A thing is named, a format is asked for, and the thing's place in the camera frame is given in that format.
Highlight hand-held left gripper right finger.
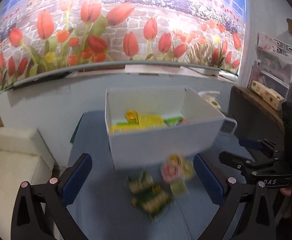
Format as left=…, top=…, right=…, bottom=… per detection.
left=193, top=153, right=278, bottom=240

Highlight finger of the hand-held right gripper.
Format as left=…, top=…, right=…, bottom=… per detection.
left=218, top=150, right=261, bottom=178
left=238, top=136, right=279, bottom=158

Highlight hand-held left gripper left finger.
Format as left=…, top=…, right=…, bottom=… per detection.
left=11, top=153, right=93, bottom=240

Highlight yellow jelly cup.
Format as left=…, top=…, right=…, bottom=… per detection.
left=183, top=160, right=195, bottom=180

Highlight yellow-green jelly cup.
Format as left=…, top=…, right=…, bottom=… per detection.
left=170, top=179, right=188, bottom=196

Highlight orange jelly cup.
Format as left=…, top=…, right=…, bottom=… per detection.
left=168, top=155, right=187, bottom=168

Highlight pink jelly cup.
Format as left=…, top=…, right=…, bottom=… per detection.
left=160, top=164, right=180, bottom=183

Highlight small green snack packet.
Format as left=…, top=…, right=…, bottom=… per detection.
left=127, top=171, right=154, bottom=194
left=132, top=184, right=174, bottom=222

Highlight white cardboard box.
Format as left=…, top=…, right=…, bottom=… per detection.
left=104, top=86, right=226, bottom=172

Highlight yellow snack packet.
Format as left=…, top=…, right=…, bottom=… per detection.
left=126, top=114, right=165, bottom=130
left=110, top=121, right=139, bottom=134

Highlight large green snack packet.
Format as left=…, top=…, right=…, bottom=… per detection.
left=163, top=117, right=184, bottom=127

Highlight amber jelly cup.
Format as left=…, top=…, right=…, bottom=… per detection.
left=126, top=110, right=140, bottom=124

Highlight wooden side table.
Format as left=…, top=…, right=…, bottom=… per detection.
left=229, top=86, right=292, bottom=141

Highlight patterned tissue box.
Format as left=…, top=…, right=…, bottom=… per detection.
left=248, top=80, right=285, bottom=111

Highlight blue tablecloth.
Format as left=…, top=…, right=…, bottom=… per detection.
left=65, top=111, right=261, bottom=240

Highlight white sofa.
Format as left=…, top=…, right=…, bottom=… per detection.
left=0, top=127, right=56, bottom=232

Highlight clear plastic drawer unit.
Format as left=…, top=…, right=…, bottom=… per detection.
left=250, top=48, right=292, bottom=91

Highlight white storage drawers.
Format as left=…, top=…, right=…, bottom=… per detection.
left=273, top=38, right=292, bottom=58

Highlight floral box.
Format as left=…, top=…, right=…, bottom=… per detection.
left=257, top=32, right=279, bottom=51

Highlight tulip wall poster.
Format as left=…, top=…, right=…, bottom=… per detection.
left=0, top=0, right=245, bottom=95

